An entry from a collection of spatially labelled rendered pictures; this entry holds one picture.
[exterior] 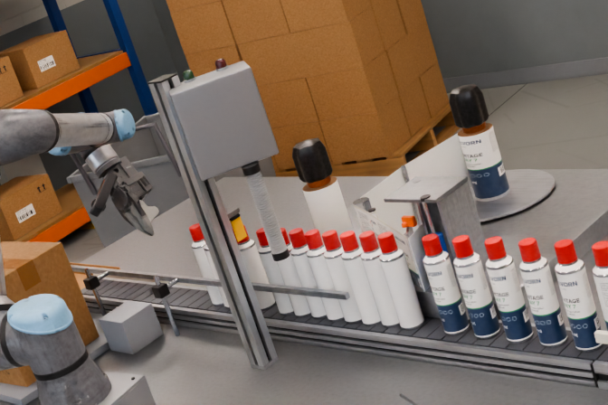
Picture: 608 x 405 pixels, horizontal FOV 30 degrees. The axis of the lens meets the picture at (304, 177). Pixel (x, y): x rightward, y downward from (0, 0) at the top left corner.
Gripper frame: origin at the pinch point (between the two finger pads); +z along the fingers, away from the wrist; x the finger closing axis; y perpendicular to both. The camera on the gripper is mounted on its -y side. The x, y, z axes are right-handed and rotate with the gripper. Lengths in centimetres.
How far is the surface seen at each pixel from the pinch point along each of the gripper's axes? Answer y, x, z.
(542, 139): 315, 146, 38
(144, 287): 2.7, 22.6, 8.3
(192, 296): 1.5, 3.6, 19.2
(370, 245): 0, -66, 38
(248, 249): -0.3, -30.7, 21.1
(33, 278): -28.2, 8.5, -6.2
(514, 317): -2, -87, 65
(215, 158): -14, -61, 5
